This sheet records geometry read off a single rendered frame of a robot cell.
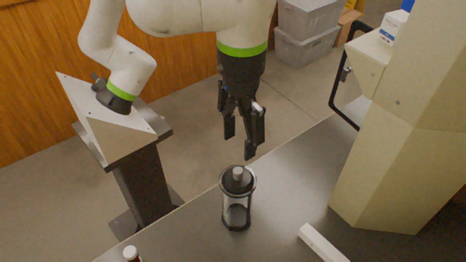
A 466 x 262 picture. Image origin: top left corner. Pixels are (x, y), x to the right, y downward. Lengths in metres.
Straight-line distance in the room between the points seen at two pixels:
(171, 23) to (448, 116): 0.58
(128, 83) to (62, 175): 1.52
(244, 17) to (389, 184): 0.62
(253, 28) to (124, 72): 0.80
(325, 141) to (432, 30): 0.75
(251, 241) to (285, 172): 0.30
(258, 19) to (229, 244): 0.73
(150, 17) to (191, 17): 0.06
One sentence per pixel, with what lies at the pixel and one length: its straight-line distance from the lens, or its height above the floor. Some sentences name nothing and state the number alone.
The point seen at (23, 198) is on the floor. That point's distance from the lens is 2.66.
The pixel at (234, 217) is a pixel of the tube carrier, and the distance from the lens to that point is 0.98.
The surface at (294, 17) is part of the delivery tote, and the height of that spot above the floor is 0.54.
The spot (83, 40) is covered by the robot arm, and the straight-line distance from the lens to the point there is 1.25.
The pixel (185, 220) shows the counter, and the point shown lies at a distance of 1.08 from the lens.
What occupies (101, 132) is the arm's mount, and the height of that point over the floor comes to 1.11.
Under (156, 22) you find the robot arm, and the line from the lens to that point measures 0.50.
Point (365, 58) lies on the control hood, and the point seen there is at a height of 1.50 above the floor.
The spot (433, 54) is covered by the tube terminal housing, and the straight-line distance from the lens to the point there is 0.70.
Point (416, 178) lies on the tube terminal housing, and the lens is 0.93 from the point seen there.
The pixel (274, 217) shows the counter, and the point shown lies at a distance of 1.09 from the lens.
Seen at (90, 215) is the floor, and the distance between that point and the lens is 2.35.
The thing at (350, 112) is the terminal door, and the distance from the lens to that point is 1.34.
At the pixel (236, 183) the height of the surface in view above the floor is 1.18.
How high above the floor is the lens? 1.89
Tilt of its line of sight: 47 degrees down
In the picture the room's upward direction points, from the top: straight up
